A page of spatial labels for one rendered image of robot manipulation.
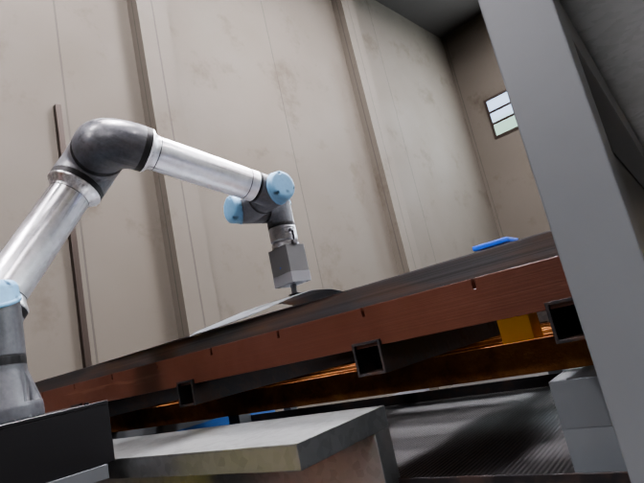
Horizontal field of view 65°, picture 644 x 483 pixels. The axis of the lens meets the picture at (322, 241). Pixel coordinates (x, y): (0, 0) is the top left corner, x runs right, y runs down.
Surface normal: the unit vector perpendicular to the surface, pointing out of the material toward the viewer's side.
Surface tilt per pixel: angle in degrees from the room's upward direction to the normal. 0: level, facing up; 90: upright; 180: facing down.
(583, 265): 90
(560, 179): 90
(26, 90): 90
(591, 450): 90
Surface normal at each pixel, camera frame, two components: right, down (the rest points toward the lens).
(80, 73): 0.70, -0.29
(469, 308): -0.61, -0.04
